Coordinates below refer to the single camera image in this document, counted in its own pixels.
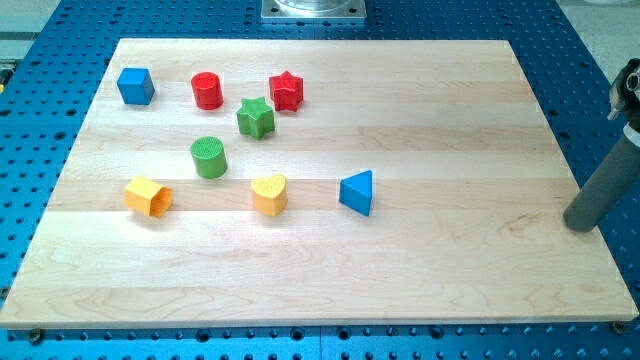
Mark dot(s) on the yellow black object at edge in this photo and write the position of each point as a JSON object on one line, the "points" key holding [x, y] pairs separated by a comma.
{"points": [[7, 70]]}

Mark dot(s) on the green star block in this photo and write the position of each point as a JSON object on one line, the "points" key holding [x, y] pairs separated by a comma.
{"points": [[255, 117]]}

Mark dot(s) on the green cylinder block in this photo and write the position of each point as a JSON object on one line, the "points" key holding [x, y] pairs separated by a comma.
{"points": [[209, 157]]}

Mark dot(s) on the black metal tool mount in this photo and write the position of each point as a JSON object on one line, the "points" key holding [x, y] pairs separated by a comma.
{"points": [[624, 94]]}

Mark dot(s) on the yellow heart block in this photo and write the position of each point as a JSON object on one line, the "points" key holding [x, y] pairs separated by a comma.
{"points": [[270, 194]]}

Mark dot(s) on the blue cube block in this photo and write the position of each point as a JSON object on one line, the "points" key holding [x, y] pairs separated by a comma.
{"points": [[136, 86]]}

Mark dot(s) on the red star block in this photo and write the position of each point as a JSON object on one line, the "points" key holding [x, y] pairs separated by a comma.
{"points": [[286, 91]]}

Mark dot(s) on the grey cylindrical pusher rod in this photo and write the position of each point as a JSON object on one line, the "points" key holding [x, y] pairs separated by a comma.
{"points": [[618, 171]]}

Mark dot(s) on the light wooden board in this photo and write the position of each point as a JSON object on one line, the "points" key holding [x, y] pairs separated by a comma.
{"points": [[469, 188]]}

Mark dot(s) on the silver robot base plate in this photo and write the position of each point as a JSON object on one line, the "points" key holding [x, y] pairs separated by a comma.
{"points": [[313, 9]]}

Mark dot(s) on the red cylinder block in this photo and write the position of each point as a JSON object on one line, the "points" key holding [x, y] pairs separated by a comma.
{"points": [[207, 90]]}

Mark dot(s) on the yellow hexagonal prism block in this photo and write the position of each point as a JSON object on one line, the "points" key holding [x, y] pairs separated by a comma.
{"points": [[147, 197]]}

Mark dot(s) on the blue triangular prism block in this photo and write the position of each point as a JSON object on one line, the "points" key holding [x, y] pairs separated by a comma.
{"points": [[356, 192]]}

